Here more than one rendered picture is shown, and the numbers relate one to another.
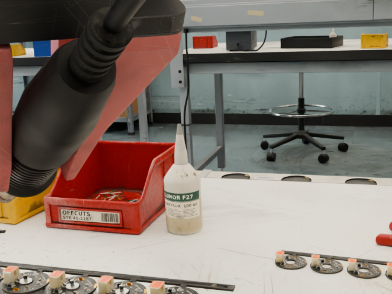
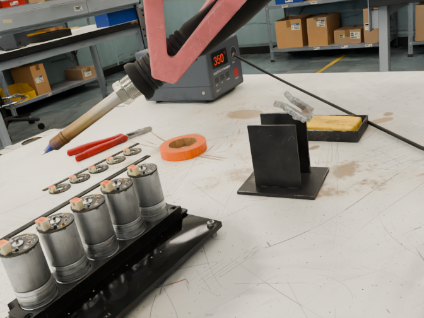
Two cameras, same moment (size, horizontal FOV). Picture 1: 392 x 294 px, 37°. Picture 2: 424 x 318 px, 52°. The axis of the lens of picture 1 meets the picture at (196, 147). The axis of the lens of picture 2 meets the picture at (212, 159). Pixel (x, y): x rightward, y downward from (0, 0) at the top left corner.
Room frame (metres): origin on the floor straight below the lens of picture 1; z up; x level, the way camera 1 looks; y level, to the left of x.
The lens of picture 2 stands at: (0.09, 0.30, 0.94)
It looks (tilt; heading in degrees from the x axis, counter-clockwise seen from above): 22 degrees down; 292
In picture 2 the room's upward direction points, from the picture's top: 10 degrees counter-clockwise
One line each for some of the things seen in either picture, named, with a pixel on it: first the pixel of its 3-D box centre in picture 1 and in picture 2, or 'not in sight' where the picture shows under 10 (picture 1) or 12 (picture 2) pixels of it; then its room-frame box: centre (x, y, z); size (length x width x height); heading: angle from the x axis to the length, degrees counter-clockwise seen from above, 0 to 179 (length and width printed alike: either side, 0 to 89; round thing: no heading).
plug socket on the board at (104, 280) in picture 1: (107, 284); (108, 185); (0.27, 0.05, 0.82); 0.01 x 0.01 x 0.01; 72
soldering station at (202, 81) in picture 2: not in sight; (190, 69); (0.39, -0.44, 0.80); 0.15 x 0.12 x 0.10; 167
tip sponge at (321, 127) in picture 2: not in sight; (330, 127); (0.13, -0.21, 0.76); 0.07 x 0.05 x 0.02; 168
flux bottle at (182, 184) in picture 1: (182, 177); not in sight; (0.51, 0.01, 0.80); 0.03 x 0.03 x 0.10
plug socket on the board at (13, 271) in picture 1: (13, 275); (43, 223); (0.29, 0.10, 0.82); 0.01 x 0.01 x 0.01; 72
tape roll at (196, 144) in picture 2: not in sight; (183, 147); (0.31, -0.17, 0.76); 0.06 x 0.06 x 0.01
